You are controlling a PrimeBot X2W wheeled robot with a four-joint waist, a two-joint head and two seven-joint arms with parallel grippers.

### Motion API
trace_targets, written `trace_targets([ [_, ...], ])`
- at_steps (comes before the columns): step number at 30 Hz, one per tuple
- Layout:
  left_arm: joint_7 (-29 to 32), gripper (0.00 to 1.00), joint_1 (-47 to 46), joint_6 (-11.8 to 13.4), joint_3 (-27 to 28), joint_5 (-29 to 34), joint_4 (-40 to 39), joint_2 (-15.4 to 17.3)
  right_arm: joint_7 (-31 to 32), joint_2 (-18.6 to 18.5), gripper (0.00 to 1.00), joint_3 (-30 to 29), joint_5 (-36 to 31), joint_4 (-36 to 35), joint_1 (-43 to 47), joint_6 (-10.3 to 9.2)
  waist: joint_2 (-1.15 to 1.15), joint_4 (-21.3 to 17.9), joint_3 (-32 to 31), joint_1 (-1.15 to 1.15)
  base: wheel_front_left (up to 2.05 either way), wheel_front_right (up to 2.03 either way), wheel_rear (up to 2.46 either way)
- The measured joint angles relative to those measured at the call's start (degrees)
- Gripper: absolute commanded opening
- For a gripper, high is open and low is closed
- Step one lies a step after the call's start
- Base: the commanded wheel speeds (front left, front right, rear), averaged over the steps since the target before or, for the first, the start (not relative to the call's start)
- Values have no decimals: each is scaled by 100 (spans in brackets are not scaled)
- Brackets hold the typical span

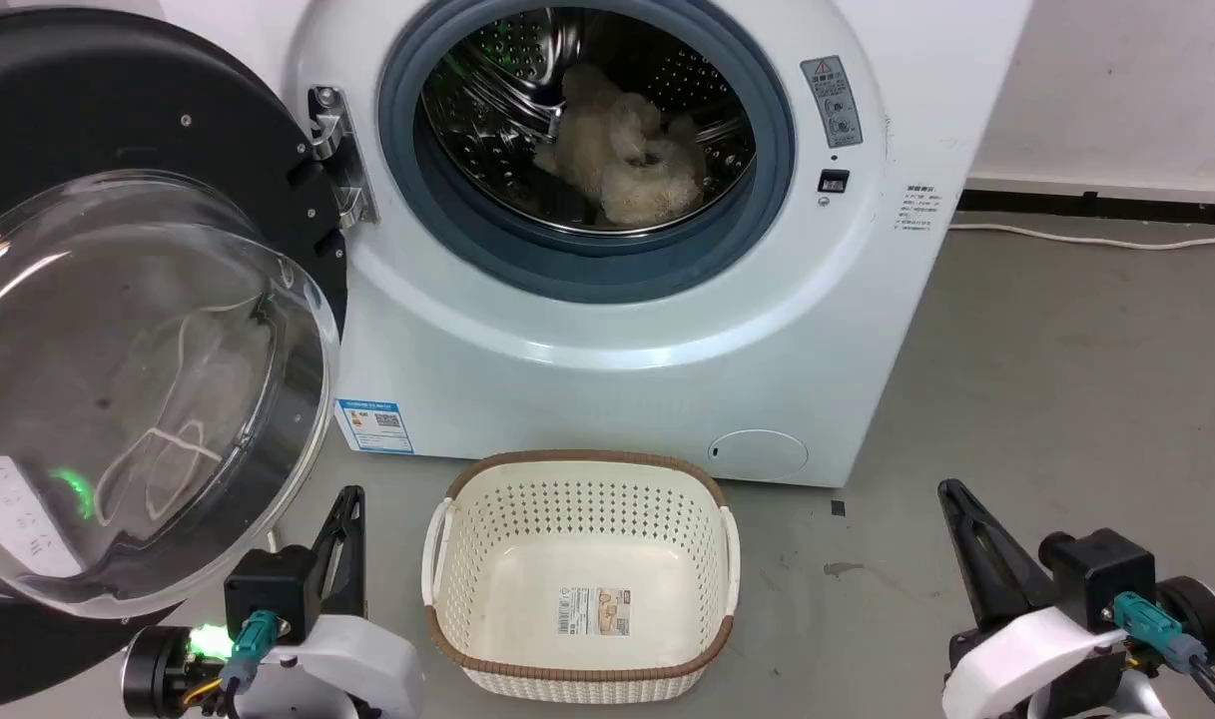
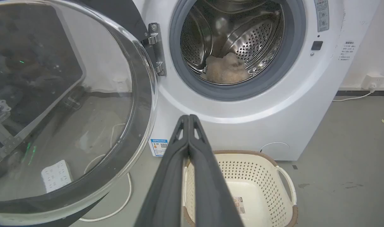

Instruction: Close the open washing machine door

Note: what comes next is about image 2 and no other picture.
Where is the beige cloth in drum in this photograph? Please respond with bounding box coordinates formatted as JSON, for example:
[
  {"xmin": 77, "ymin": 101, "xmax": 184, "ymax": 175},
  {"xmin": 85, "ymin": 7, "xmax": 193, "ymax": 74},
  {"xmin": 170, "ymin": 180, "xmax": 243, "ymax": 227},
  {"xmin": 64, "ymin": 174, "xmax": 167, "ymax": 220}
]
[{"xmin": 205, "ymin": 52, "xmax": 250, "ymax": 85}]

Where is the white wall plug cable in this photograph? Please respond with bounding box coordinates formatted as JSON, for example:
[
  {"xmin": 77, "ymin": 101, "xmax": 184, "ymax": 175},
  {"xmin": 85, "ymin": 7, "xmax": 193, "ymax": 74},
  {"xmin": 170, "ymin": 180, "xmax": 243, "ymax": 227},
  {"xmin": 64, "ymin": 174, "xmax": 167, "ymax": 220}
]
[{"xmin": 333, "ymin": 88, "xmax": 376, "ymax": 102}]

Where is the white power strip cable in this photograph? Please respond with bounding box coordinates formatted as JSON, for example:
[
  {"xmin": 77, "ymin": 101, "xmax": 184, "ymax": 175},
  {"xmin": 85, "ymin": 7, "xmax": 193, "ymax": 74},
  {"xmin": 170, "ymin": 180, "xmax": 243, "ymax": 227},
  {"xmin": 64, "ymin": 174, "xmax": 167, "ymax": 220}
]
[{"xmin": 79, "ymin": 123, "xmax": 133, "ymax": 223}]

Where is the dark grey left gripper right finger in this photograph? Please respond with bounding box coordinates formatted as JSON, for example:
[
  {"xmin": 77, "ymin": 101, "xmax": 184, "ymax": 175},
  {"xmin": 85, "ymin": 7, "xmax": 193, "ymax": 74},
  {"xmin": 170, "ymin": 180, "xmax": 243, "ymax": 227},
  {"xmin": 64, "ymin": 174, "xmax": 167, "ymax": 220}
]
[{"xmin": 189, "ymin": 114, "xmax": 245, "ymax": 227}]

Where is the round glass washing machine door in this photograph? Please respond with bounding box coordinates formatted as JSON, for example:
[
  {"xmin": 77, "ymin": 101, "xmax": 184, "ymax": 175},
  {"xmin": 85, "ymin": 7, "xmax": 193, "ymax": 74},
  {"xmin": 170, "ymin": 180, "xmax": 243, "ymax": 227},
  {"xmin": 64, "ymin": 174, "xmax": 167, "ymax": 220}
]
[{"xmin": 0, "ymin": 0, "xmax": 158, "ymax": 227}]

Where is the white front-load washing machine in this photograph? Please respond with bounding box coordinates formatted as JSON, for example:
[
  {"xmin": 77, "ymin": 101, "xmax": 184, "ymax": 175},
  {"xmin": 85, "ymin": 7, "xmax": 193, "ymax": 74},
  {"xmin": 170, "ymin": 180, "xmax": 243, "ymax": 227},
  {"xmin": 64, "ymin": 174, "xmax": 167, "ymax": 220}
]
[{"xmin": 131, "ymin": 0, "xmax": 381, "ymax": 161}]

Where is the cream perforated laundry basket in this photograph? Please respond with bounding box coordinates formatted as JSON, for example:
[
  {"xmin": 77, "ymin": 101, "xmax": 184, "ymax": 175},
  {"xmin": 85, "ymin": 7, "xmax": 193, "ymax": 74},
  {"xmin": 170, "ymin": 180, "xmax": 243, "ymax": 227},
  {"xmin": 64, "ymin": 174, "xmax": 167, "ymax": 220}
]
[{"xmin": 182, "ymin": 150, "xmax": 298, "ymax": 227}]

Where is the white power strip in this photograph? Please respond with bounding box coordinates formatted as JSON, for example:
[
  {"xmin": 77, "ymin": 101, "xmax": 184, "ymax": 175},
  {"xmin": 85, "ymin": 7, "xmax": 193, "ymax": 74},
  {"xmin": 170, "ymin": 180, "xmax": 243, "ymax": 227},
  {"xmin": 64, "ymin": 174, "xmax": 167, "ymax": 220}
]
[{"xmin": 41, "ymin": 160, "xmax": 73, "ymax": 193}]

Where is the white wall plug adapter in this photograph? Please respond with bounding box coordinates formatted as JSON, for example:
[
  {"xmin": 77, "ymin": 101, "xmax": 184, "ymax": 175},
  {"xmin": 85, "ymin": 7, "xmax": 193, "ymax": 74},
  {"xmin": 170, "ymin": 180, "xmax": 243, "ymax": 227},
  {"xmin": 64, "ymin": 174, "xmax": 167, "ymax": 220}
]
[{"xmin": 361, "ymin": 73, "xmax": 384, "ymax": 91}]

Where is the metal door hinge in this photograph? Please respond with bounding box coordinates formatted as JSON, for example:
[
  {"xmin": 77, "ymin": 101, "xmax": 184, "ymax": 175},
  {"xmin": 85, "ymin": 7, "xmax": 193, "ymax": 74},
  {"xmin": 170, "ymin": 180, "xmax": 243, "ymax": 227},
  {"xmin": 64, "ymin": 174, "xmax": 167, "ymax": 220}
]
[{"xmin": 143, "ymin": 22, "xmax": 167, "ymax": 77}]

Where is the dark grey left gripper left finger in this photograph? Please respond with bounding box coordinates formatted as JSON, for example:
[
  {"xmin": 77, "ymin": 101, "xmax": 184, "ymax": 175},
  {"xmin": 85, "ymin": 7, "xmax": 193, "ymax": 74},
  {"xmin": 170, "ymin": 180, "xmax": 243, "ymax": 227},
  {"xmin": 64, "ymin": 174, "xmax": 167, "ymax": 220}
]
[{"xmin": 134, "ymin": 115, "xmax": 190, "ymax": 227}]

